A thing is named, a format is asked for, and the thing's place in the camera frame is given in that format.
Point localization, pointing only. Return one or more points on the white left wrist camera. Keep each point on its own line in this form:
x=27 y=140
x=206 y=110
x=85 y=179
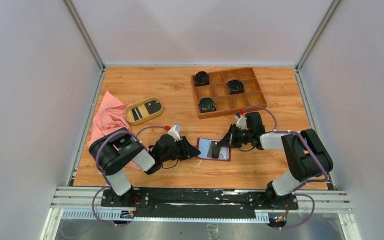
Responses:
x=174 y=132

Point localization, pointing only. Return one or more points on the black rolled item middle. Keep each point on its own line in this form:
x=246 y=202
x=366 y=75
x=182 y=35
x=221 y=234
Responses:
x=235 y=86

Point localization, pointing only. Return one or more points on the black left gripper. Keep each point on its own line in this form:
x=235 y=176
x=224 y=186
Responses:
x=187 y=150

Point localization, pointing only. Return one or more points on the black cards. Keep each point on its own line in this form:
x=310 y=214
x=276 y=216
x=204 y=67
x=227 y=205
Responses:
x=145 y=110

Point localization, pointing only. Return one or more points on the black gold rolled item front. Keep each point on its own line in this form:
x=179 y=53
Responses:
x=206 y=105

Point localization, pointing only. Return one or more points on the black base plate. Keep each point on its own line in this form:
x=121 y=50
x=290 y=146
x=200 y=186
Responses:
x=196 y=203

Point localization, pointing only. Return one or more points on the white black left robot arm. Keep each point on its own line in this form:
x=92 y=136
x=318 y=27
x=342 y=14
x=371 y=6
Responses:
x=113 y=152

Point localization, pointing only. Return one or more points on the pink cloth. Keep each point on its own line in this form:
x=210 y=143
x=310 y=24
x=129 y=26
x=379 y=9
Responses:
x=110 y=117

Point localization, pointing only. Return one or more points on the wooden compartment tray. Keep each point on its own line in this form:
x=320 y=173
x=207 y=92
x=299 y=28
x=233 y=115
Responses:
x=226 y=92

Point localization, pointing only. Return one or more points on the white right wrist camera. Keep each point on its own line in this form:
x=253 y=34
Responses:
x=241 y=121

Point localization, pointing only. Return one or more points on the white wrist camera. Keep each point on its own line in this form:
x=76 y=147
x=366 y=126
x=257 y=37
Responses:
x=241 y=121
x=174 y=132

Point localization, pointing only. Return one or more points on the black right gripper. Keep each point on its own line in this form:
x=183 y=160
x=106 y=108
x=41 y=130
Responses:
x=230 y=139

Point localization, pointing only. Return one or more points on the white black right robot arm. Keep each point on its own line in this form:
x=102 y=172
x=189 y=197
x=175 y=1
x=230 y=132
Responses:
x=307 y=158

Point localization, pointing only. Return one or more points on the yellow oval tray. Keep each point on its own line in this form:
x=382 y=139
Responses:
x=129 y=116

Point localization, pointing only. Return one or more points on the black rolled item back left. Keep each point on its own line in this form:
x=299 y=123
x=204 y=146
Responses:
x=201 y=78

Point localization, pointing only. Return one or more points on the red card holder wallet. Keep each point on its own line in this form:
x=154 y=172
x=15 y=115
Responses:
x=204 y=145

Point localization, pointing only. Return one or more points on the aluminium front rail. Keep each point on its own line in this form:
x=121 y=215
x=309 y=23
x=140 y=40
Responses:
x=83 y=203

